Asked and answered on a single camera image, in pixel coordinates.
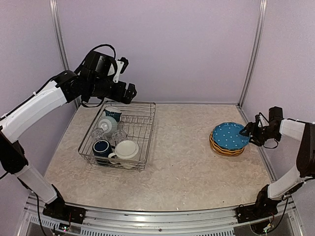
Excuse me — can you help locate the blue polka-dot plate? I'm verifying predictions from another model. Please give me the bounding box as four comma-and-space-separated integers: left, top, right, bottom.
212, 122, 250, 150

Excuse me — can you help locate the yellow polka-dot plate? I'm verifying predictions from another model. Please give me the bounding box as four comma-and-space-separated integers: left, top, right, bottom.
209, 132, 245, 154
210, 141, 245, 156

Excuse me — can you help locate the teal white mug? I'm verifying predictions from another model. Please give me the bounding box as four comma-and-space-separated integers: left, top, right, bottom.
103, 106, 122, 122

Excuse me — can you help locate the cream bird-pattern plate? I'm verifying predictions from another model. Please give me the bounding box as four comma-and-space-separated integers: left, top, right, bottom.
212, 147, 245, 157

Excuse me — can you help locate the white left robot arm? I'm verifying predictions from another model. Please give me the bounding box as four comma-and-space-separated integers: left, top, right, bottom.
0, 48, 137, 219

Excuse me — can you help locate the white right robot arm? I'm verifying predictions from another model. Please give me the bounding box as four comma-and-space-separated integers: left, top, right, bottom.
239, 106, 315, 218

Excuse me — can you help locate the left aluminium frame post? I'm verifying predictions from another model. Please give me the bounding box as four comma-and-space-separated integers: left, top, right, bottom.
49, 0, 81, 108

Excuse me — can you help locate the aluminium front rail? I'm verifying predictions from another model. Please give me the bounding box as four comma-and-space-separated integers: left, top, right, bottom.
24, 196, 298, 236

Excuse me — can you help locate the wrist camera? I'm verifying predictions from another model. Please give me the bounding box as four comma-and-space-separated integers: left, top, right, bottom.
113, 57, 129, 83
254, 112, 269, 128

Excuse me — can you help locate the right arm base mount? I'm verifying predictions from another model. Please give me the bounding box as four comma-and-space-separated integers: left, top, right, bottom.
235, 185, 281, 223

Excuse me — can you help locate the metal wire dish rack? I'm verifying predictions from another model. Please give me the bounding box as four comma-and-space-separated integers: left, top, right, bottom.
78, 101, 156, 171

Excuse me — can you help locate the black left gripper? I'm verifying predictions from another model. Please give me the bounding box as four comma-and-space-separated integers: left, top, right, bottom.
88, 77, 137, 103

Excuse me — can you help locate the dark blue mug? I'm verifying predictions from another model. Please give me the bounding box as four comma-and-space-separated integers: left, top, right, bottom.
92, 140, 115, 157

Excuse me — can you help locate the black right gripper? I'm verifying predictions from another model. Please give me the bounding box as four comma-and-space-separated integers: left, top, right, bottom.
240, 122, 281, 147

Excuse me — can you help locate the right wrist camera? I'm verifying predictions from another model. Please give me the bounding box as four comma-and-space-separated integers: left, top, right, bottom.
254, 112, 269, 128

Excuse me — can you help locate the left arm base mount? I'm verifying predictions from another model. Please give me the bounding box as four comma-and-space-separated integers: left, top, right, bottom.
43, 184, 86, 224

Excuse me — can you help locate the clear glass cup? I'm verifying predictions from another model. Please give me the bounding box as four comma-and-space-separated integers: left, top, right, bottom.
91, 128, 107, 142
111, 130, 127, 145

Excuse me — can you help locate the right aluminium frame post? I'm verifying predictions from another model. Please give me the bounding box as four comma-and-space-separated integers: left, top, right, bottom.
238, 0, 268, 109

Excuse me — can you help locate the pale green ribbed bowl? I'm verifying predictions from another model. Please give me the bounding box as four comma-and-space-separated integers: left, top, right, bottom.
97, 116, 118, 136

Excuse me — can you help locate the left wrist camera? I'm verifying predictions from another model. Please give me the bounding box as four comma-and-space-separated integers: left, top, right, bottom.
113, 57, 129, 83

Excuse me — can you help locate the aluminium frame post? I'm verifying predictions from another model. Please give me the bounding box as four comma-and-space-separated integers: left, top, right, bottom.
49, 0, 81, 108
238, 0, 268, 109

